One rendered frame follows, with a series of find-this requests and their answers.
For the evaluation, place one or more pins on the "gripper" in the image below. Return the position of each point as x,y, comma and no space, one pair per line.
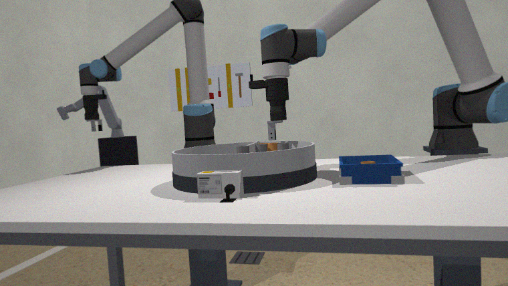
277,99
95,107

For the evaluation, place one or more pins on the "bronze bushing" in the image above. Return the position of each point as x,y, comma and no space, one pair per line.
367,161
272,146

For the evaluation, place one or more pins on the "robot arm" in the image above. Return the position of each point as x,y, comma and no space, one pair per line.
195,71
464,111

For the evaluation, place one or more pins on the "grey turntable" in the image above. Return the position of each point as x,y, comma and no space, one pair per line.
270,167

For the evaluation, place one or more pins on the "blue crate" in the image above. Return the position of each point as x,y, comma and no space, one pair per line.
369,170

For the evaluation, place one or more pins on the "jointed stand on black box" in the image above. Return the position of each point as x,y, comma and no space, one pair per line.
117,151

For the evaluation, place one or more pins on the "white control box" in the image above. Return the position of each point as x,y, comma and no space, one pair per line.
214,182

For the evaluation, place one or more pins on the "dark floor grate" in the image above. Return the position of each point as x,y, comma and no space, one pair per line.
246,258

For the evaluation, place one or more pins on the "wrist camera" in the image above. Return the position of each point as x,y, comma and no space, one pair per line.
256,83

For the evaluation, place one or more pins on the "white wall board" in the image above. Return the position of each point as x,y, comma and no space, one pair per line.
230,87

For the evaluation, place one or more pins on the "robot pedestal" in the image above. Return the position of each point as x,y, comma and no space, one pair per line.
208,270

